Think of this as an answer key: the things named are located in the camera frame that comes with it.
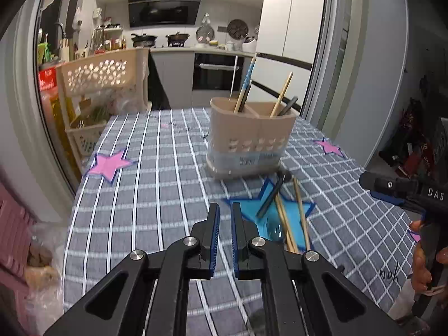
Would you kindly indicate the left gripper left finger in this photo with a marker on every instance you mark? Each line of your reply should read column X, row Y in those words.
column 206, row 232

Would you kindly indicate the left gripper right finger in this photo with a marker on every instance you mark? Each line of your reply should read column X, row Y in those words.
column 246, row 265

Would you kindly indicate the clear plastic spoon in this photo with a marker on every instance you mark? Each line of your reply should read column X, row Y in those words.
column 275, row 230

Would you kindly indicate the wooden chopstick pair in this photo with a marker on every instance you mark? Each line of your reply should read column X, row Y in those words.
column 288, row 229
column 283, row 223

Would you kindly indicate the wooden chopstick single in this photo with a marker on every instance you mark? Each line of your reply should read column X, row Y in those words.
column 298, row 196

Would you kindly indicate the black handled spoon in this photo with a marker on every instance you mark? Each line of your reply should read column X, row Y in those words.
column 283, row 175

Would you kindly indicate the person's right hand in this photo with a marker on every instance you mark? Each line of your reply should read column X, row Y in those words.
column 421, row 277

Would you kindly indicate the blue star sticker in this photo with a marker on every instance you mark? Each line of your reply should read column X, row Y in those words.
column 250, row 206

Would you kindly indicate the grey checked tablecloth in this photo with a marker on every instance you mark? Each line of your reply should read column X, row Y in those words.
column 167, row 188

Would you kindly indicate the pink star sticker right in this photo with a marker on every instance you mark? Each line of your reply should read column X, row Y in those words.
column 329, row 148

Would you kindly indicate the pink star sticker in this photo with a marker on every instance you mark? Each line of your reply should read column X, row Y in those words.
column 329, row 148
column 107, row 166

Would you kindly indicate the beige utensil holder caddy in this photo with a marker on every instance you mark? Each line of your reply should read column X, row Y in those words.
column 246, row 143

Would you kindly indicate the pink star sticker left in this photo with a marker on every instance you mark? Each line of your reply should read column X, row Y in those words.
column 107, row 166

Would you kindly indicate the bag of nuts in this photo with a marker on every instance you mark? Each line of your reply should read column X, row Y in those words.
column 42, row 269

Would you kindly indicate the wooden chopstick in holder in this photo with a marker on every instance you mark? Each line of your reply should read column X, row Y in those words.
column 285, row 87

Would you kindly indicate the black utensil in holder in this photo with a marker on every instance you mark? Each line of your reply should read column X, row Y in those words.
column 289, row 105

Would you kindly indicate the blue patterned chopstick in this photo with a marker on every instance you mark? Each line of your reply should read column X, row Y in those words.
column 243, row 95

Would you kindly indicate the pink plastic stool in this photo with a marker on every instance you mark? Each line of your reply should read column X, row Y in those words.
column 15, row 237

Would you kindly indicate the black built-in oven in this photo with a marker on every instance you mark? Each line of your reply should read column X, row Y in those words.
column 217, row 72

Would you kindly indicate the beige plastic basket rack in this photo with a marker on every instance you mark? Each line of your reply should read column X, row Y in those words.
column 93, row 89

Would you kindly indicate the black pot on stove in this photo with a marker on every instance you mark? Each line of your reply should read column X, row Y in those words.
column 177, row 39

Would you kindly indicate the black wok on stove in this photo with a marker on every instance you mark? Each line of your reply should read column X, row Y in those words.
column 143, row 40

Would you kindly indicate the black range hood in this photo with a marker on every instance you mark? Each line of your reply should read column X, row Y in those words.
column 145, row 13

